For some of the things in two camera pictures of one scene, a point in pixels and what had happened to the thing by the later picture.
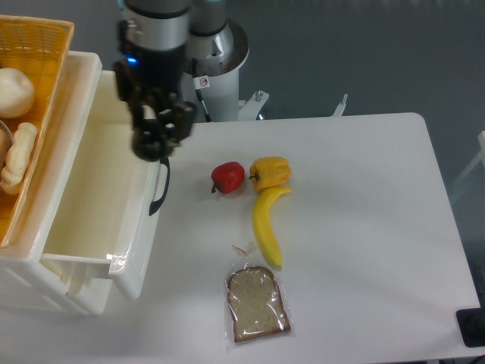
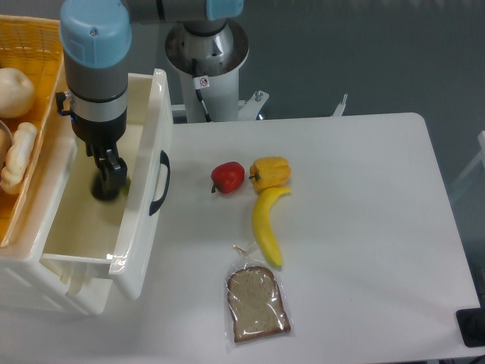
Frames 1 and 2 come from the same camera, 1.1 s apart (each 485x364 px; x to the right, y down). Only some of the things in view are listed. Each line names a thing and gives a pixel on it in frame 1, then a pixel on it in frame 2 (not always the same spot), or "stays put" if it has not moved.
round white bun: [17, 92] stays put
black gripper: [162, 72] -> [99, 137]
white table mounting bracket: [251, 109] stays put
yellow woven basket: [39, 47] stays put
